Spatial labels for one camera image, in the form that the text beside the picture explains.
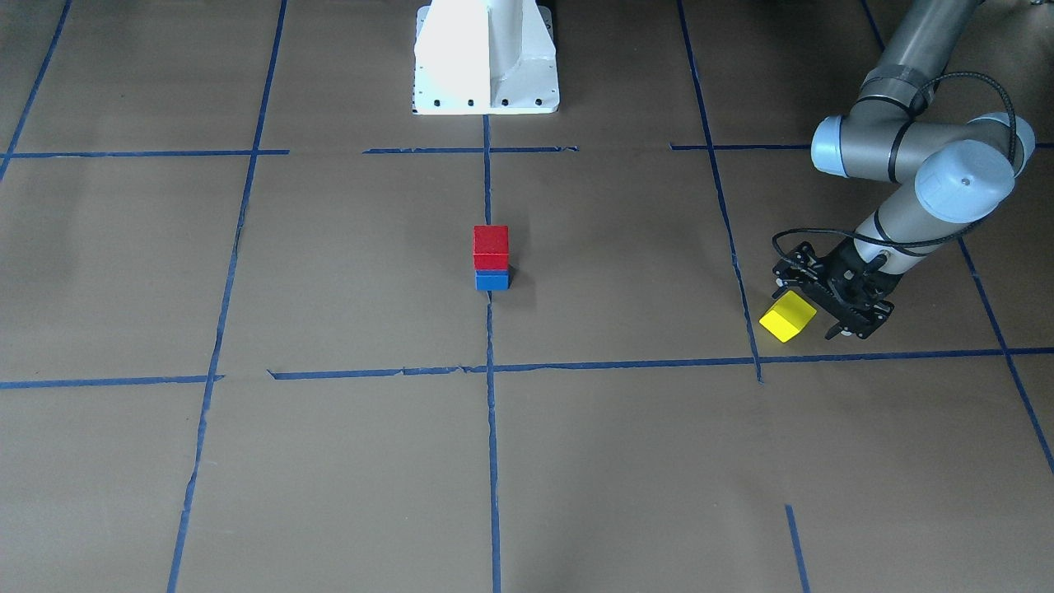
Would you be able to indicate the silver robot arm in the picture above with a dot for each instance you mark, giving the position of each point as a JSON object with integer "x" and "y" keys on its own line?
{"x": 949, "y": 177}

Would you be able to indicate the yellow wooden block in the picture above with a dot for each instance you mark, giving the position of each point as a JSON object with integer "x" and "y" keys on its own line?
{"x": 788, "y": 316}

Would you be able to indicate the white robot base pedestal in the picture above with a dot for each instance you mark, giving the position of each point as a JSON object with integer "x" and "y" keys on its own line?
{"x": 484, "y": 58}

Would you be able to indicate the red wooden block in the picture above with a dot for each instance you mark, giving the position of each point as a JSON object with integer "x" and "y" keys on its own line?
{"x": 491, "y": 247}

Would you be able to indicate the blue wooden block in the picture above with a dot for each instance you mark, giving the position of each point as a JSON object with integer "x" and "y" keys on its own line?
{"x": 492, "y": 280}

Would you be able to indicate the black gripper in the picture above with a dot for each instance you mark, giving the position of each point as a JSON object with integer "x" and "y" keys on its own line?
{"x": 826, "y": 274}

